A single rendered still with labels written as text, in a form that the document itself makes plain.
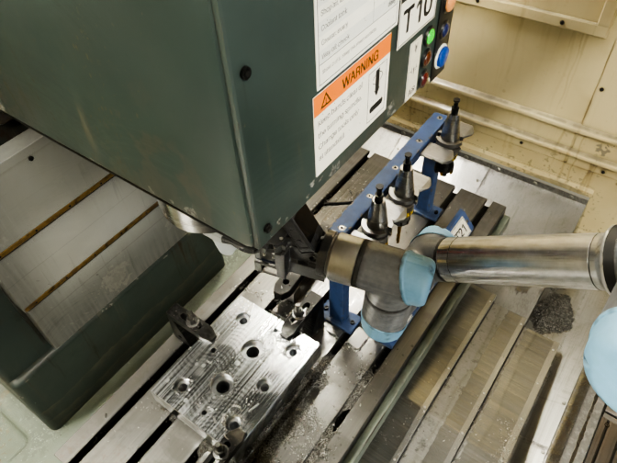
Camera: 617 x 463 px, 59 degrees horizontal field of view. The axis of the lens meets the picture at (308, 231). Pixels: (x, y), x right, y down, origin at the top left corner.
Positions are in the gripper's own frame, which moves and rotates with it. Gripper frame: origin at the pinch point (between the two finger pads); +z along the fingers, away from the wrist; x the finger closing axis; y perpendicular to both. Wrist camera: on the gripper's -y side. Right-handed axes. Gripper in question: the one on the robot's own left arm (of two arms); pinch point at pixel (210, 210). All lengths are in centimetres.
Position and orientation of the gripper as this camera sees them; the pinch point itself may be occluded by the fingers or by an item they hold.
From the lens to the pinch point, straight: 86.5
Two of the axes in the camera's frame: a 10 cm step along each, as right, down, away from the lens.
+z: -9.4, -2.7, 2.2
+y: -0.1, 6.5, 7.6
